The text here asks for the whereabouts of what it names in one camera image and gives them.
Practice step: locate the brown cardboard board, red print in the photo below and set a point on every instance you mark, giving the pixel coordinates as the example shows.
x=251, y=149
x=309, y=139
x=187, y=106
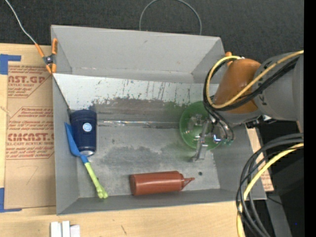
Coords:
x=29, y=132

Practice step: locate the grey metal bin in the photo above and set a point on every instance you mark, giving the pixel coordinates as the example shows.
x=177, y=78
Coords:
x=148, y=142

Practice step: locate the green plastic bowl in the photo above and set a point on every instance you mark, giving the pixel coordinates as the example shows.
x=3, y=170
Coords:
x=188, y=132

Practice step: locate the dark blue can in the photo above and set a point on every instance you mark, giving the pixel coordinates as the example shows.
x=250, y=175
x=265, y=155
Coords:
x=84, y=132

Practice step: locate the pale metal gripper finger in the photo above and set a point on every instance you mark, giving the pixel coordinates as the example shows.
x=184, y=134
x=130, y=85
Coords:
x=204, y=151
x=198, y=150

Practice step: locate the red-brown squeeze bottle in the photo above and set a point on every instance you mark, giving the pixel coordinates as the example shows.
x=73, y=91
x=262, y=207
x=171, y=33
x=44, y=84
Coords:
x=155, y=183

